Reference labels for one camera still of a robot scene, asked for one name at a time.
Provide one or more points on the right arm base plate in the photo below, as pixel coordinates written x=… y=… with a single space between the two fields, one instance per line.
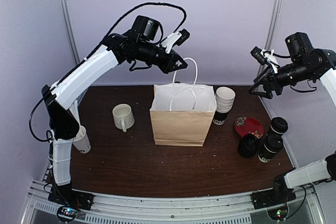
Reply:
x=272 y=197

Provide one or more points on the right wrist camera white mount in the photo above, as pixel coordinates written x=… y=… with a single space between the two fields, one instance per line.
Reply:
x=265 y=57

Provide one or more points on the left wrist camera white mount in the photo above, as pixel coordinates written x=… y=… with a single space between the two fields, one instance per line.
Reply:
x=174 y=39

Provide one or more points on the black paper coffee cup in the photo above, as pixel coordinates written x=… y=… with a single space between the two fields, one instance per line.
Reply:
x=275 y=132
x=265 y=155

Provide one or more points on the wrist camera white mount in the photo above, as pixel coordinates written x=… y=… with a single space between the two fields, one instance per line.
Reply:
x=265 y=57
x=174 y=39

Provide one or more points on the red patterned plate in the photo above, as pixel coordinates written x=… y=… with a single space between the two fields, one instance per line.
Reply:
x=246 y=125

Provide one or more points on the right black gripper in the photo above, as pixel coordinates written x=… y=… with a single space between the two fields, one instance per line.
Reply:
x=268 y=81

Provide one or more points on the clear glass pitcher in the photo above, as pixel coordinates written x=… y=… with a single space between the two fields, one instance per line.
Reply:
x=123 y=117

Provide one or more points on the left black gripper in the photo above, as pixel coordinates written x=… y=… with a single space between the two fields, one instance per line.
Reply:
x=170 y=63

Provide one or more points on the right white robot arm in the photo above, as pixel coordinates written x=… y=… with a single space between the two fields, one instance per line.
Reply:
x=303 y=92

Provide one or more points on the bundle of wrapped straws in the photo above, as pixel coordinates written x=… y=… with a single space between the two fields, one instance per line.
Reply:
x=75 y=112

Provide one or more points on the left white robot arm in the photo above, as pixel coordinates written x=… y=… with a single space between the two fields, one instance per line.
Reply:
x=134 y=45

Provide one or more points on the stack of paper cups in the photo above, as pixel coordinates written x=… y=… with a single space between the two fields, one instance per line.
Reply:
x=225 y=97

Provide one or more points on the white cup holding straws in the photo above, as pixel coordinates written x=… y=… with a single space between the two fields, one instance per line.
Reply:
x=81 y=141

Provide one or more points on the black cup lid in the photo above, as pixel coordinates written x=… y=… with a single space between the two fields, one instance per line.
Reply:
x=279 y=125
x=273 y=143

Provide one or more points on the stack of black lids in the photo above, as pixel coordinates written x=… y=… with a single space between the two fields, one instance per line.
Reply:
x=248 y=146

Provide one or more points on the aluminium front rail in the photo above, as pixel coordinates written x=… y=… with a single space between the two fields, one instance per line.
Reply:
x=235 y=208

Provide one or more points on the brown paper takeout bag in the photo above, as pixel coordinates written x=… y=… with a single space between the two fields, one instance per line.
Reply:
x=181 y=113

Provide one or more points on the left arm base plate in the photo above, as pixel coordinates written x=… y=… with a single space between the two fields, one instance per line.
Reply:
x=72 y=198

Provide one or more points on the left aluminium corner post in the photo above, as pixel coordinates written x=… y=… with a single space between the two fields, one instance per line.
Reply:
x=69 y=31

